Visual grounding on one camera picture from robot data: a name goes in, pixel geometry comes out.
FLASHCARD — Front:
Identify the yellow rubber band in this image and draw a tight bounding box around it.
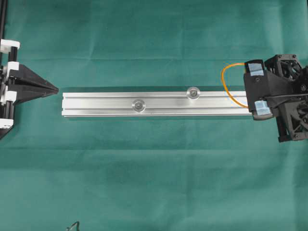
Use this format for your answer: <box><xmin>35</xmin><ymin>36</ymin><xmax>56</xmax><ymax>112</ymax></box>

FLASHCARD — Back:
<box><xmin>220</xmin><ymin>63</ymin><xmax>248</xmax><ymax>109</ymax></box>

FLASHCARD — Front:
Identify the black aluminium frame rail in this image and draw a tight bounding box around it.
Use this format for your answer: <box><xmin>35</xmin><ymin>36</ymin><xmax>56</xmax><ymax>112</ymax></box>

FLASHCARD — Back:
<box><xmin>0</xmin><ymin>0</ymin><xmax>8</xmax><ymax>39</ymax></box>

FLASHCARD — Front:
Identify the silver grooved shaft pulley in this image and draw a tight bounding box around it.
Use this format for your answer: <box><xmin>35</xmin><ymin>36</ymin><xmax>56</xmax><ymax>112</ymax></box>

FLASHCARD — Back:
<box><xmin>132</xmin><ymin>99</ymin><xmax>146</xmax><ymax>113</ymax></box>
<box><xmin>186</xmin><ymin>87</ymin><xmax>200</xmax><ymax>100</ymax></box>

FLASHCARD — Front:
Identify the silver aluminium extrusion rail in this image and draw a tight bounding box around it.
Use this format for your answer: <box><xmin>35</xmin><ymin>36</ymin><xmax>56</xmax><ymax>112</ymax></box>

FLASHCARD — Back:
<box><xmin>62</xmin><ymin>90</ymin><xmax>251</xmax><ymax>117</ymax></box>

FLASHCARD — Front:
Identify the green table cloth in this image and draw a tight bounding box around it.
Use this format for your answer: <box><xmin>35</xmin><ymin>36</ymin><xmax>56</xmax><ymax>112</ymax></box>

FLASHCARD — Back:
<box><xmin>0</xmin><ymin>0</ymin><xmax>308</xmax><ymax>231</ymax></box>

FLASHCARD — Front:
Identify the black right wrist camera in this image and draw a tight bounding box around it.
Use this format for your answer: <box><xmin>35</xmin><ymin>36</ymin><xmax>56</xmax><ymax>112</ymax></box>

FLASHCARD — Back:
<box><xmin>243</xmin><ymin>58</ymin><xmax>295</xmax><ymax>121</ymax></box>

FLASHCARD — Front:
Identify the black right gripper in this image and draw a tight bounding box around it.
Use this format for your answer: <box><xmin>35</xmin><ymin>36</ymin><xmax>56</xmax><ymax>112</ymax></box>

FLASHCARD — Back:
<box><xmin>272</xmin><ymin>54</ymin><xmax>308</xmax><ymax>142</ymax></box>

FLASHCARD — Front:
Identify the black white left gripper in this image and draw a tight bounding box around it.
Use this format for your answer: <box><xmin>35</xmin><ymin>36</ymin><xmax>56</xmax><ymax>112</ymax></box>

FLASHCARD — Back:
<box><xmin>0</xmin><ymin>39</ymin><xmax>59</xmax><ymax>139</ymax></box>

